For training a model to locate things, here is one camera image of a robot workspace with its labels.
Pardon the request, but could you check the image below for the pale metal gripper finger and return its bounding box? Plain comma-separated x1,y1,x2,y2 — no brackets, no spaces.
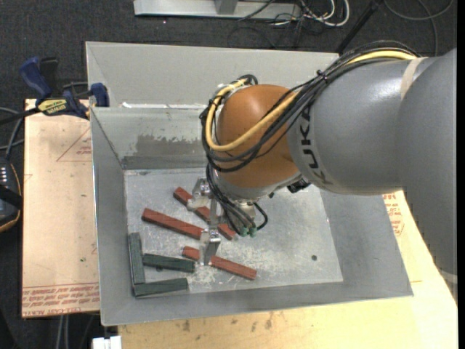
198,230,222,268
185,177,213,211

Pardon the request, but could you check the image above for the red-brown flat block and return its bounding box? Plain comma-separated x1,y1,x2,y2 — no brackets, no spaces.
181,245,258,281
173,187,239,241
141,207,206,241

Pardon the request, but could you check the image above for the dark green flat block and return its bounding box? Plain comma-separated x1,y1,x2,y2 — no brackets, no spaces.
142,253,196,273
132,277,190,299
127,232,147,286

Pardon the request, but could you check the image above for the grey metal bin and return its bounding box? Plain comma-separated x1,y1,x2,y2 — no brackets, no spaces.
85,41,414,327

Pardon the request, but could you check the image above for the brown cardboard board, red print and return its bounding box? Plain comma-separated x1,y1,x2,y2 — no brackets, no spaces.
21,98,406,319

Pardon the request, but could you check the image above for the black cylinder on white bracket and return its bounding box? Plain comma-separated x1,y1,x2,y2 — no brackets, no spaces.
286,178,312,194

